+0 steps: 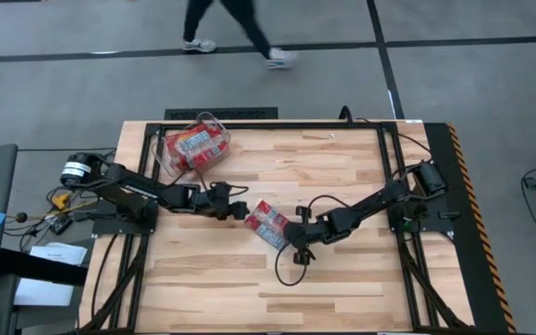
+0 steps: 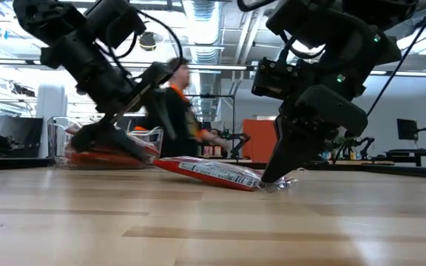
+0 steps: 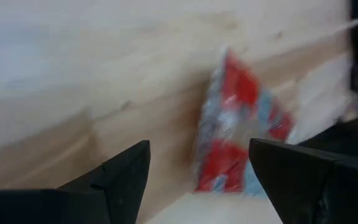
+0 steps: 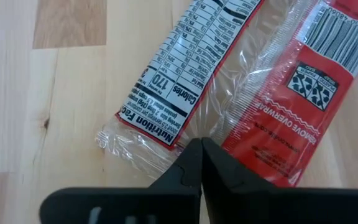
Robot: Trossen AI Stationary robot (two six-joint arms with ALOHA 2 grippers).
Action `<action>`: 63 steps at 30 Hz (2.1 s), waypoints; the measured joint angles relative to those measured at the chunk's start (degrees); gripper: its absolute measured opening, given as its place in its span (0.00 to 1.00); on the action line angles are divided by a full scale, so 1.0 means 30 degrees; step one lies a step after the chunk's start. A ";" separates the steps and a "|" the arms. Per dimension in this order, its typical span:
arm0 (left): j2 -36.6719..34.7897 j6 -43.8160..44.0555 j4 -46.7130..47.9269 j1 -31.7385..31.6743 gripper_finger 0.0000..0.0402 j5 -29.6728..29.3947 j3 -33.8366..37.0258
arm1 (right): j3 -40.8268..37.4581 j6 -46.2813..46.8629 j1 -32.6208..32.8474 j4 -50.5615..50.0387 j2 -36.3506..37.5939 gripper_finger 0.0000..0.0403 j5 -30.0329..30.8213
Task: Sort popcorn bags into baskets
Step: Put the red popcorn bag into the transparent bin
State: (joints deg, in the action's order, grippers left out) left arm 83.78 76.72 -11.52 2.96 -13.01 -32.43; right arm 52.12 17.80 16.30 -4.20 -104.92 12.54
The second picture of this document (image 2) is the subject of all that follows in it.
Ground pink cups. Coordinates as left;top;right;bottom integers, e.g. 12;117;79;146
203;144;223;157

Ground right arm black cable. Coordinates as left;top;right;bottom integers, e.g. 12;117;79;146
365;0;426;117

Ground long LED light bar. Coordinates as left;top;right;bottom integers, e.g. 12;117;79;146
0;57;426;79

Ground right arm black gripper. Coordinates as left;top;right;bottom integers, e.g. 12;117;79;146
251;56;369;184

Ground black background desk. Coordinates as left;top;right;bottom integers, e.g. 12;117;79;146
385;147;426;167

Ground silver ventilation duct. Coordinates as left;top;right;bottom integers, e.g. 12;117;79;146
182;0;224;120

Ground orange-red fabric panel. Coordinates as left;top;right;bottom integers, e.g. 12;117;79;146
241;118;283;164

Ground black monitor on arm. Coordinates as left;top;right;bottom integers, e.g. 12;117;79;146
396;117;419;142

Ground black workstation frame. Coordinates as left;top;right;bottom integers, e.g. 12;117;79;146
186;93;237;159

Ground black ceiling camera yellow cable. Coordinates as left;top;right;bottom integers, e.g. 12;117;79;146
138;31;158;52

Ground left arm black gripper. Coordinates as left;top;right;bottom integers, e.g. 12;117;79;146
40;31;179;164

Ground walking person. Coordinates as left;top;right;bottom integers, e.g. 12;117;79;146
133;57;233;159

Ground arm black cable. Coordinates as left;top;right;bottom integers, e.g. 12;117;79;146
134;8;184;72
365;0;426;117

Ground clear plastic basket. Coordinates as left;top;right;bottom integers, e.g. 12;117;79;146
46;116;164;169

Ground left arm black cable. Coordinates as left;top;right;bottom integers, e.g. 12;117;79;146
134;8;184;72

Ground dark partition screen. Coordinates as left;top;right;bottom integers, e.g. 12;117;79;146
0;116;44;159

